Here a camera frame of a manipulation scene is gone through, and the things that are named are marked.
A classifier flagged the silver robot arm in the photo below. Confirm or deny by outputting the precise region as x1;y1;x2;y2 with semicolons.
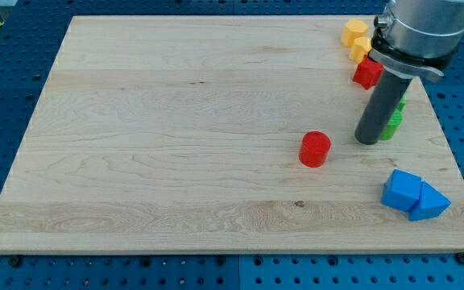
354;0;464;145

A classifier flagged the blue cube block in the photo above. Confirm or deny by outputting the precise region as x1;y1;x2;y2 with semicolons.
381;169;422;212

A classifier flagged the light wooden board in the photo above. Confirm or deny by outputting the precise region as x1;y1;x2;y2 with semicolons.
0;16;464;255

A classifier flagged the green cylinder block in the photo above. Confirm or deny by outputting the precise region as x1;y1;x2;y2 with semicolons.
379;110;403;140

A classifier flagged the yellow heart block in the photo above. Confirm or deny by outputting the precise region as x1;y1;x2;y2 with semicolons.
349;36;371;64

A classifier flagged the red cylinder block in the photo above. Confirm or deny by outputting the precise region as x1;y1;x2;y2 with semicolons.
299;131;331;168

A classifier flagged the yellow hexagon block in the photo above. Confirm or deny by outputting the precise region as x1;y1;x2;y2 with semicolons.
341;19;368;47

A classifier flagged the blue triangle block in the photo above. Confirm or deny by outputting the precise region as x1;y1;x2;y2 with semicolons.
408;181;451;222

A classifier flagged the green star block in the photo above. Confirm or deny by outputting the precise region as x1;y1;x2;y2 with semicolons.
397;94;406;112

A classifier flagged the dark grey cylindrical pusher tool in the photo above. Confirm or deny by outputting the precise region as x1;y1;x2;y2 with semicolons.
354;69;412;145

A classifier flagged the red star block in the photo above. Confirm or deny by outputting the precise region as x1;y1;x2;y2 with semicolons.
353;56;384;89

